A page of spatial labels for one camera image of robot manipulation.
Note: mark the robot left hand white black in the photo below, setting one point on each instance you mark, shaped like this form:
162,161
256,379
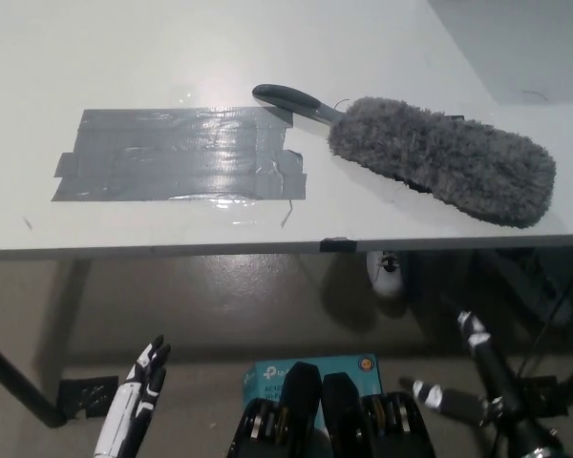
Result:
138,391

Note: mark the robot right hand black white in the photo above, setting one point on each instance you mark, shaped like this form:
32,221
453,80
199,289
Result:
494,377

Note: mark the black robot torso blocks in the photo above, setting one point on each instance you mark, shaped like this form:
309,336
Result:
334,420

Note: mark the black table leg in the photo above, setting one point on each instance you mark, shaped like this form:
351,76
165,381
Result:
24,381

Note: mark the teal router box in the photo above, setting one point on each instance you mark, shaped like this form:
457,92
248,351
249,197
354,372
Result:
267,379

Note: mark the white shoe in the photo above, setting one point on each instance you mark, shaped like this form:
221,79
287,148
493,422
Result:
387,279

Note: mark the small black edge tape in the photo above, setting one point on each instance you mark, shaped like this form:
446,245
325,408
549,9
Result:
338,244

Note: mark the grey duct tape patch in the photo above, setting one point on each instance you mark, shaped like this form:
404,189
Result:
172,152

